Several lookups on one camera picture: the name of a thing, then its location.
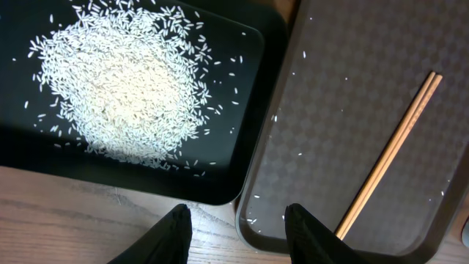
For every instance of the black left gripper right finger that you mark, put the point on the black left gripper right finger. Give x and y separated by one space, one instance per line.
311 242

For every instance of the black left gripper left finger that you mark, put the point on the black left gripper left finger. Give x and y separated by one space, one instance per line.
167 242

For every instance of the black tray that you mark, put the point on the black tray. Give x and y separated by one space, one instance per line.
248 42

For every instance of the pile of white rice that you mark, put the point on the pile of white rice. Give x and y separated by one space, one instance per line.
140 83

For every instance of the brown serving tray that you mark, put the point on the brown serving tray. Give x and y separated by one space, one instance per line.
352 70

